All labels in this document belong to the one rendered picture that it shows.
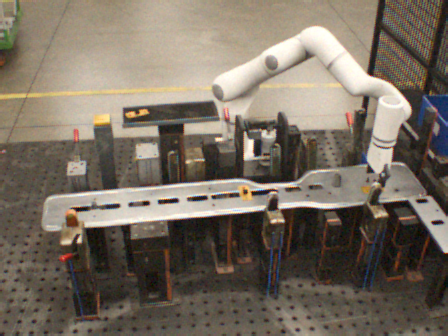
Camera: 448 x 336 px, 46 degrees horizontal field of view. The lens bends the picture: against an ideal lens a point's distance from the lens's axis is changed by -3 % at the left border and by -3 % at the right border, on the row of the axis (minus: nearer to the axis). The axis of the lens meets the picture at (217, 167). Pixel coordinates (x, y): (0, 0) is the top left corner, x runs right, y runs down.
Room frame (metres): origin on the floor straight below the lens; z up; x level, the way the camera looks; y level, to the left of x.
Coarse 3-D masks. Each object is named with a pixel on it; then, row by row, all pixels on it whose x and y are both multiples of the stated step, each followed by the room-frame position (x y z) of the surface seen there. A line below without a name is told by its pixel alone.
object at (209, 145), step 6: (204, 138) 1.75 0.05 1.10; (210, 138) 1.75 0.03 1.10; (204, 144) 1.71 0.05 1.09; (210, 144) 1.71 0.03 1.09; (216, 144) 1.71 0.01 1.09; (204, 150) 1.71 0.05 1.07; (210, 150) 1.71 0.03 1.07; (216, 150) 1.71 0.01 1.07; (204, 156) 1.70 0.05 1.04; (210, 156) 1.71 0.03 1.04; (210, 162) 1.71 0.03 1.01; (210, 168) 1.71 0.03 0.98; (210, 174) 1.71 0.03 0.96; (210, 180) 1.71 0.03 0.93; (204, 198) 1.73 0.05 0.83; (210, 222) 1.71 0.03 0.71
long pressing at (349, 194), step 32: (96, 192) 1.53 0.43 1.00; (128, 192) 1.53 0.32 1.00; (160, 192) 1.54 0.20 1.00; (192, 192) 1.54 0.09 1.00; (224, 192) 1.54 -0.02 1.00; (288, 192) 1.54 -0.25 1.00; (320, 192) 1.55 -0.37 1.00; (352, 192) 1.55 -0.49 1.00; (384, 192) 1.55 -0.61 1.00; (416, 192) 1.55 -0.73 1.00; (96, 224) 1.36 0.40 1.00; (128, 224) 1.37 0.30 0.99
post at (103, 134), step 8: (96, 128) 1.75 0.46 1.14; (104, 128) 1.75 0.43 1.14; (96, 136) 1.75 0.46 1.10; (104, 136) 1.75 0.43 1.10; (112, 136) 1.76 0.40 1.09; (96, 144) 1.74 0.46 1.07; (104, 144) 1.75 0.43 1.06; (112, 144) 1.76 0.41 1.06; (104, 152) 1.75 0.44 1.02; (112, 152) 1.76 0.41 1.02; (104, 160) 1.75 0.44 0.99; (112, 160) 1.76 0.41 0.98; (104, 168) 1.75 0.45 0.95; (112, 168) 1.76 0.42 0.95; (104, 176) 1.75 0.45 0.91; (112, 176) 1.76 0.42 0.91; (104, 184) 1.75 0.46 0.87; (112, 184) 1.76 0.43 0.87; (112, 208) 1.75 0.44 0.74
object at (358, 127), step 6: (354, 114) 1.78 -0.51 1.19; (360, 114) 1.74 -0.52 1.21; (354, 120) 1.77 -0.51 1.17; (360, 120) 1.77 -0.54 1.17; (354, 126) 1.76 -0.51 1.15; (360, 126) 1.77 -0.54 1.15; (354, 132) 1.75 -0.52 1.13; (360, 132) 1.76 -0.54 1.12; (354, 138) 1.75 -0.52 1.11; (360, 138) 1.76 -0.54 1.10; (354, 144) 1.74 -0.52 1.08; (360, 144) 1.75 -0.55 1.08; (360, 150) 1.74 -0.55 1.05
